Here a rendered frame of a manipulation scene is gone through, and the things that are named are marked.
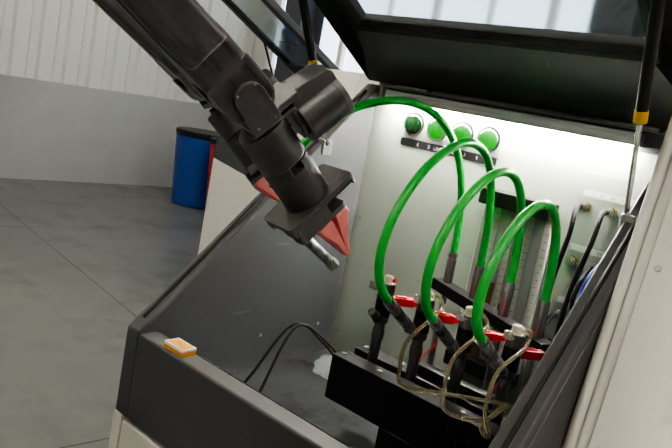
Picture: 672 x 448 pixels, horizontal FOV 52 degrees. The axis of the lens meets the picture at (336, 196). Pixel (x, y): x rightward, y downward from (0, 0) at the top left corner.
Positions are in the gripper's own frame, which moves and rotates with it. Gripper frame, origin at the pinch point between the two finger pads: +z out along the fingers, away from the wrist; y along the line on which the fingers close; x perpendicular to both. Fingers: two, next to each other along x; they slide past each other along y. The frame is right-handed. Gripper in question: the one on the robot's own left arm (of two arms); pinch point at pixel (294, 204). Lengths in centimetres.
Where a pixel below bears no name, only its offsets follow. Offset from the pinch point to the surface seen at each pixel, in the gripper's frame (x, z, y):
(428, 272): -6.9, 17.9, -21.7
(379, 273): -2.3, 15.0, -15.5
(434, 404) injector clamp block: 2.4, 37.0, -9.5
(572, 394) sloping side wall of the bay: -12, 43, -24
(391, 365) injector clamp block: 3.2, 32.0, 3.7
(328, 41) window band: -190, -102, 603
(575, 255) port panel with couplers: -35, 38, 4
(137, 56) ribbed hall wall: -23, -215, 647
